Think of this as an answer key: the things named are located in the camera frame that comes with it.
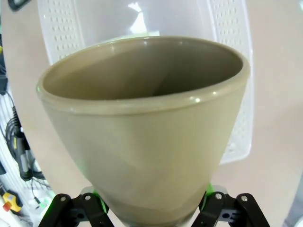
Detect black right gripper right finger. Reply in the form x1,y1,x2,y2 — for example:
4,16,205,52
189,183,270,227

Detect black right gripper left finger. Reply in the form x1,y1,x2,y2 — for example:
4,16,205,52
39,186,114,227

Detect beige plastic cup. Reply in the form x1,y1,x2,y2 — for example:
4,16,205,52
36,35,251,225

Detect white perforated plastic basket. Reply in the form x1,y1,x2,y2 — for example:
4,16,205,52
36,0,252,165

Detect yellow emergency stop button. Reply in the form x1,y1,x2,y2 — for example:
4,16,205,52
1,191,22,213

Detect black cable bundle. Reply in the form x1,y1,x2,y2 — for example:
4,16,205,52
3,91,49,190

